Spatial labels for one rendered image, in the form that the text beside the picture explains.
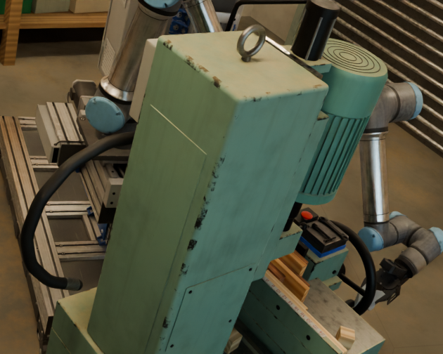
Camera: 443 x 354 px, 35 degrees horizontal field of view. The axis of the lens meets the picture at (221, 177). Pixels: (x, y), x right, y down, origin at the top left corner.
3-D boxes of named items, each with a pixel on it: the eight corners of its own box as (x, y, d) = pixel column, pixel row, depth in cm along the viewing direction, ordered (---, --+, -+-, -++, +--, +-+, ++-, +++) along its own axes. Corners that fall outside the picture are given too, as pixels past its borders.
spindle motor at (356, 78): (350, 197, 156) (407, 74, 140) (297, 214, 145) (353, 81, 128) (296, 154, 166) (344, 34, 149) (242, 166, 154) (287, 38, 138)
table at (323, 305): (399, 344, 175) (410, 327, 172) (320, 390, 155) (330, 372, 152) (244, 202, 208) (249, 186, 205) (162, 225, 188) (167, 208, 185)
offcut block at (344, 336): (349, 339, 162) (354, 329, 161) (349, 349, 159) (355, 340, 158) (335, 334, 162) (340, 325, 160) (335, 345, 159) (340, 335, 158)
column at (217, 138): (221, 366, 158) (334, 86, 120) (140, 406, 143) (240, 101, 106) (163, 301, 170) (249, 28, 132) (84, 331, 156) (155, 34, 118)
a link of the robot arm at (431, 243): (429, 235, 219) (451, 250, 213) (405, 256, 216) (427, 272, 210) (429, 219, 213) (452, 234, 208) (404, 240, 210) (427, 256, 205)
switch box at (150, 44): (187, 124, 137) (208, 50, 129) (145, 131, 130) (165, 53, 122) (168, 108, 140) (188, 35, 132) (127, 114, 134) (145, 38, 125)
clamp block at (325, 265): (338, 276, 186) (351, 251, 181) (304, 291, 177) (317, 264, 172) (300, 241, 194) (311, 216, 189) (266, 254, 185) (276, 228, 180)
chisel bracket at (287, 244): (292, 257, 168) (304, 230, 163) (250, 273, 158) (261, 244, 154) (271, 238, 172) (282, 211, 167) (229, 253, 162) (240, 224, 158)
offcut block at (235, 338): (225, 336, 166) (229, 324, 164) (238, 347, 164) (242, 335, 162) (214, 343, 164) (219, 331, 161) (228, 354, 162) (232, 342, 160)
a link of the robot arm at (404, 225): (378, 213, 215) (406, 232, 208) (401, 207, 222) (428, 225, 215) (370, 234, 219) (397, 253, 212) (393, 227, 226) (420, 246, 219)
